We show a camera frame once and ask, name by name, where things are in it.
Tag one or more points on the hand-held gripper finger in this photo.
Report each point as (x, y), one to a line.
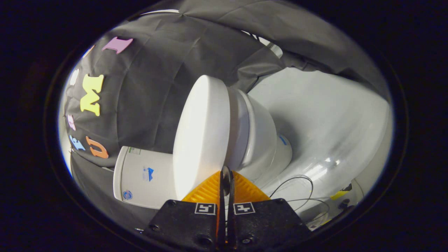
(222, 224)
(231, 224)

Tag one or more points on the white toilet lid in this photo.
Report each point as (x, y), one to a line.
(201, 133)

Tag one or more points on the white toilet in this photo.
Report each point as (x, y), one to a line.
(262, 136)

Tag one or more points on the white toilet seat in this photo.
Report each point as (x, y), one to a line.
(238, 126)

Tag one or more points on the white toilet tank cover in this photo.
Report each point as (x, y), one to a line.
(119, 175)

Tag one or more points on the yellow tag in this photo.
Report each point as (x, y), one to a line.
(338, 195)

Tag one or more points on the black backdrop cloth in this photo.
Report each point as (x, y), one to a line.
(150, 94)

